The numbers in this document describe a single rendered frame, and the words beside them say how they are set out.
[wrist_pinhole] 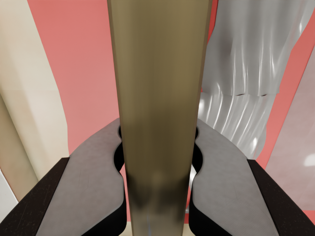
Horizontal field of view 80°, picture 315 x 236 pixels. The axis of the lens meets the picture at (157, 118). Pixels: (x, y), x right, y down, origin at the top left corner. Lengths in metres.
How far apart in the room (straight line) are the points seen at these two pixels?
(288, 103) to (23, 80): 0.24
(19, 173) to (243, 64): 0.24
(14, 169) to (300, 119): 0.29
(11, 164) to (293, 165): 0.30
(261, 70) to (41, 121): 0.21
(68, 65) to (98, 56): 0.03
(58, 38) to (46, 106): 0.07
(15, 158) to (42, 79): 0.09
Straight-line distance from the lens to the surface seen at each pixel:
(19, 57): 0.20
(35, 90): 0.21
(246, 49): 0.18
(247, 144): 0.22
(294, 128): 0.24
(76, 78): 0.19
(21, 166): 0.26
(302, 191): 0.31
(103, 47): 0.17
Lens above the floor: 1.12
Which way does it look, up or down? 60 degrees down
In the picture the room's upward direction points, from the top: 179 degrees counter-clockwise
